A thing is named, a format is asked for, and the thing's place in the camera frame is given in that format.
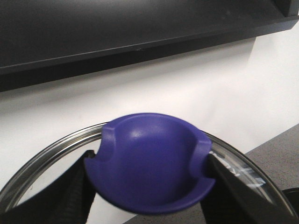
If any black range hood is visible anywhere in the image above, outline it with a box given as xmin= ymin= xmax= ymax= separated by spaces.
xmin=0 ymin=0 xmax=299 ymax=91

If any glass lid with blue knob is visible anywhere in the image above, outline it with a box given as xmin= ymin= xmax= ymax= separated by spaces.
xmin=0 ymin=113 xmax=298 ymax=218

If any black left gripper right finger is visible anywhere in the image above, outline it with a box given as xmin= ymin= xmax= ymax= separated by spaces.
xmin=200 ymin=154 xmax=299 ymax=224

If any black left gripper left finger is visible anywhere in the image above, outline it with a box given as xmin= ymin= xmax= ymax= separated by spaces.
xmin=0 ymin=150 xmax=95 ymax=224

